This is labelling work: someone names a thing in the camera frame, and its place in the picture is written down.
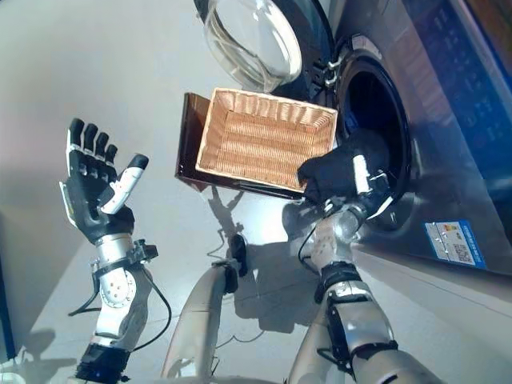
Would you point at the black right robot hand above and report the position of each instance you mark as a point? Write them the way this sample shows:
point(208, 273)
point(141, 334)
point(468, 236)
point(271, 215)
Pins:
point(376, 196)

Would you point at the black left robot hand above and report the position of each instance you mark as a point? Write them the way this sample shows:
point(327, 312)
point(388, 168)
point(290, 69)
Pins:
point(90, 188)

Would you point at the black garment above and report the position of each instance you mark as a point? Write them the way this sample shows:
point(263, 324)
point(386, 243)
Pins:
point(336, 168)

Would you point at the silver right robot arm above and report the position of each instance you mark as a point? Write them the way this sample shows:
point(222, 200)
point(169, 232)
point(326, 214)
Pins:
point(352, 312)

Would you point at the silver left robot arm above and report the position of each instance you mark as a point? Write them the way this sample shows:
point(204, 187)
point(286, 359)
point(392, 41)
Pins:
point(116, 304)

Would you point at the grey front-load washing machine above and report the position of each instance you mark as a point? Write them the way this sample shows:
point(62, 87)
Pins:
point(448, 120)

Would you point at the blue white energy label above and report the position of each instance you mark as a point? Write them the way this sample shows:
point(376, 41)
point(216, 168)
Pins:
point(456, 243)

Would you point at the brown translucent stool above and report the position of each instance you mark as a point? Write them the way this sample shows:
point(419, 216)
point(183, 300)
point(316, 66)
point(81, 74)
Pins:
point(190, 132)

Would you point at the rectangular wicker laundry basket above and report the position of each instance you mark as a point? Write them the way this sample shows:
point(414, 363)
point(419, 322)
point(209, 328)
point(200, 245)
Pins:
point(268, 140)

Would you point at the silver right robot leg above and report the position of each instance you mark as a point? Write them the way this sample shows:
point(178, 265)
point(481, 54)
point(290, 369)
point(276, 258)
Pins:
point(308, 348)

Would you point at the silver robot leg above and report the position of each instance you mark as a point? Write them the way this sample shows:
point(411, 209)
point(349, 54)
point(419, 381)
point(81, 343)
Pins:
point(200, 316)
point(308, 348)

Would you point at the silver left robot leg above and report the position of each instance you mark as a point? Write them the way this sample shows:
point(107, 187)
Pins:
point(200, 316)

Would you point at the round black washer door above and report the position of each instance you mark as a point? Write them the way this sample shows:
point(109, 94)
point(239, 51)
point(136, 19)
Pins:
point(256, 36)

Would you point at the grey robot torso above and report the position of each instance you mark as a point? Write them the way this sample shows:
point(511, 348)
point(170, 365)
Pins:
point(224, 380)

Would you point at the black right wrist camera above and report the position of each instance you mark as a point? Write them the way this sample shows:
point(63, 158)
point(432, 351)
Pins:
point(332, 205)

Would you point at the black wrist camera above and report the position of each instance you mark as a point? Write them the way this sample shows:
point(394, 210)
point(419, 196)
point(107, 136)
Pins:
point(143, 251)
point(332, 205)

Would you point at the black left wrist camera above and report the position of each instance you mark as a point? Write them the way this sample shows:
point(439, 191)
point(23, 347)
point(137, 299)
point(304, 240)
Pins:
point(143, 251)

